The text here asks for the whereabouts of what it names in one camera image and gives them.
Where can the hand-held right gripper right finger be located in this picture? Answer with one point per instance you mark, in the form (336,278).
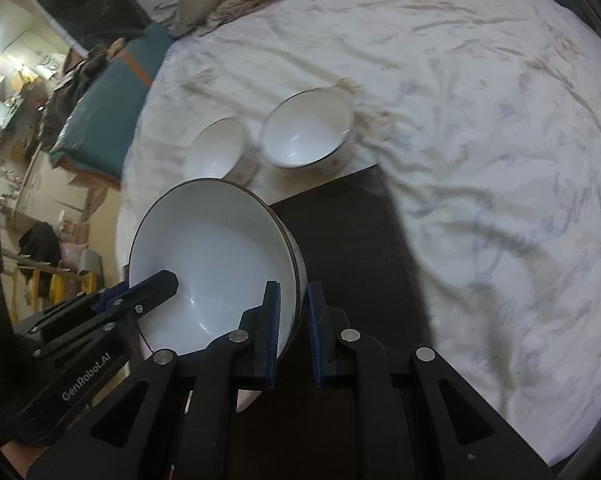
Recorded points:
(315,340)

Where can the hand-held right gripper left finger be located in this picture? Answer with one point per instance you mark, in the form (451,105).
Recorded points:
(270,340)

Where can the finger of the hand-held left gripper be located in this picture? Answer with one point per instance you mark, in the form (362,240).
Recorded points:
(160,285)
(65,315)

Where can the white bowl with dark rim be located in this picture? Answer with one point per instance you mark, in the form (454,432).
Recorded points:
(215,147)
(205,250)
(300,130)

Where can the person's left hand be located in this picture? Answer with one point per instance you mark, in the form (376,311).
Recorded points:
(20,455)

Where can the yellow wooden rack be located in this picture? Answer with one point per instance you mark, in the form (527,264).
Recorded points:
(40,267)

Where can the pink bag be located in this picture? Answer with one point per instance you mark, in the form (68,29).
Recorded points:
(75,245)

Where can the black bag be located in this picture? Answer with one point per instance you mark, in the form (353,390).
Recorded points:
(40,242)

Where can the black board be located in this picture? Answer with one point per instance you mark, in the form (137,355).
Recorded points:
(350,250)

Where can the wooden bed side panel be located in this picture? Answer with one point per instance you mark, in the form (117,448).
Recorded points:
(55,190)

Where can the camouflage clothing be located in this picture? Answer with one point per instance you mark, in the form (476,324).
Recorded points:
(80,85)

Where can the navy hanging cloth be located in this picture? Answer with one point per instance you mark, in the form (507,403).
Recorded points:
(90,0)

